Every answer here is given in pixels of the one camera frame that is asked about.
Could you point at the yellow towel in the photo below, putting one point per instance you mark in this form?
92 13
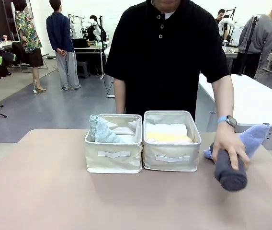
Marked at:
167 137

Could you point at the dark grey towel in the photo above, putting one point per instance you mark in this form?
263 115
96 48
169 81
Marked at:
229 175

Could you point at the person's right forearm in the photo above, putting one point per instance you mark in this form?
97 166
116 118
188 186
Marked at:
120 95

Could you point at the person's left forearm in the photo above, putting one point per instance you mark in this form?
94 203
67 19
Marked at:
223 100

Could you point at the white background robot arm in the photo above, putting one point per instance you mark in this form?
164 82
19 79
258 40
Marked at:
224 24
96 30

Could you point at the person's left hand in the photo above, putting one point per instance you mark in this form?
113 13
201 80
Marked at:
227 141

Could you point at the woman in floral shirt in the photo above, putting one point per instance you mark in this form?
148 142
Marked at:
28 33

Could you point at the person in navy jacket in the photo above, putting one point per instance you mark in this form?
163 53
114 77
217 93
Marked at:
60 31

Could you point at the grey work desk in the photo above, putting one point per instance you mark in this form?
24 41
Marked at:
88 49

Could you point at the light blue towel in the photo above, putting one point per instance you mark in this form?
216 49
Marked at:
102 134

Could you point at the beige fabric storage bin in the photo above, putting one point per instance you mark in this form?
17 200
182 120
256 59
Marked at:
112 165
150 153

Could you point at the person's black shirt torso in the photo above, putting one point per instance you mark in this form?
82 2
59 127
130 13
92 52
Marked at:
162 60

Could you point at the white folded towel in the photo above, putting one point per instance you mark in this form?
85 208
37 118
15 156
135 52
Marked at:
167 128

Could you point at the man with glasses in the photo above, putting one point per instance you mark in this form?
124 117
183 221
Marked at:
220 16

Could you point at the blue band smartwatch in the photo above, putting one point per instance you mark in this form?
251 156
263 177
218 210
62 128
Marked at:
230 121

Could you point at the black tripod stand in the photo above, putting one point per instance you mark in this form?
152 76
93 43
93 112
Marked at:
248 48

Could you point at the white table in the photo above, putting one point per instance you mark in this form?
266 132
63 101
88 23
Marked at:
251 100

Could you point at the person in grey sweater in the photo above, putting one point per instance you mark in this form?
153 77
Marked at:
258 36

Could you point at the lavender towel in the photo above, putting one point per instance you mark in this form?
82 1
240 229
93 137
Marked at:
255 139

